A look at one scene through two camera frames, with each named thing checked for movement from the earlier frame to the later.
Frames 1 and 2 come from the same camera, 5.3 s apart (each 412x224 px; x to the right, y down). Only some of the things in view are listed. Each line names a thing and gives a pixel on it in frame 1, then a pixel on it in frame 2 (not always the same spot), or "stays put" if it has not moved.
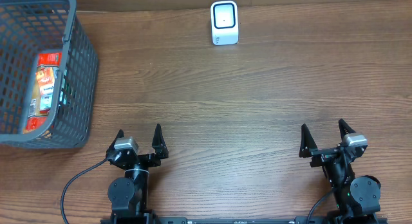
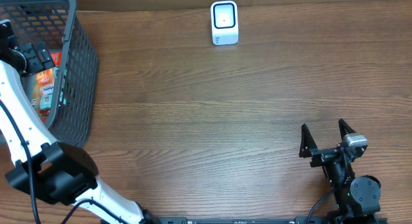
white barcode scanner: (224, 22) stays put
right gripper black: (308, 143) stays put
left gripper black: (141, 158) → (35, 53)
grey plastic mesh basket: (38, 22) stays put
